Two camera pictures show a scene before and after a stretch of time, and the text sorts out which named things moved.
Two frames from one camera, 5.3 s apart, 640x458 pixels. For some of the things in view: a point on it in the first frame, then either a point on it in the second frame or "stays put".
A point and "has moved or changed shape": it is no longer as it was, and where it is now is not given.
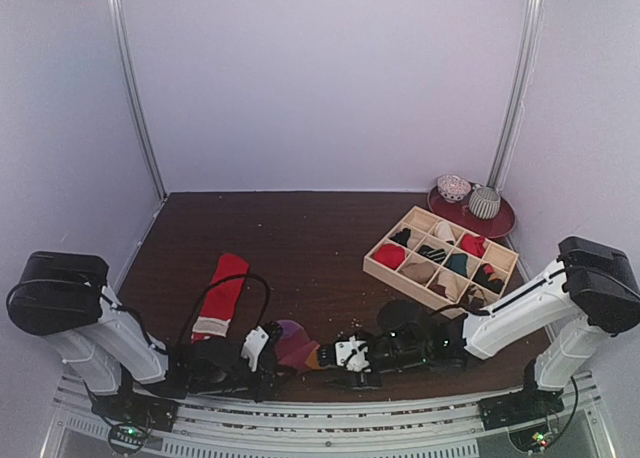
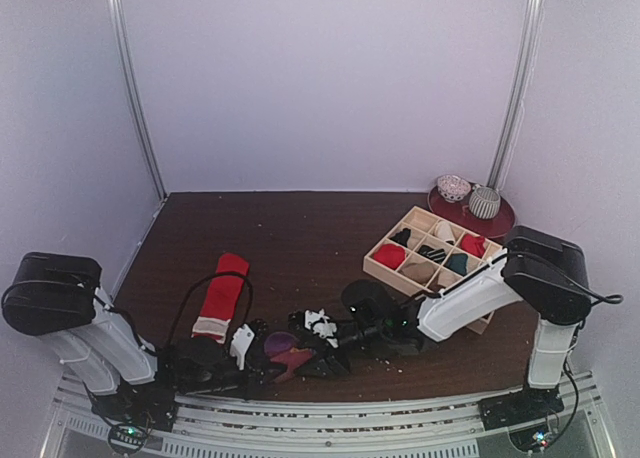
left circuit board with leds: x=127 y=438 stays put
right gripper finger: x=327 y=355 → x=296 y=320
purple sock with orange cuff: x=294 y=347 has moved or changed shape
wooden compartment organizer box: x=440 y=262 stays put
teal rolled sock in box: x=458 y=264 stays put
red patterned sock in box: x=473 y=244 stays put
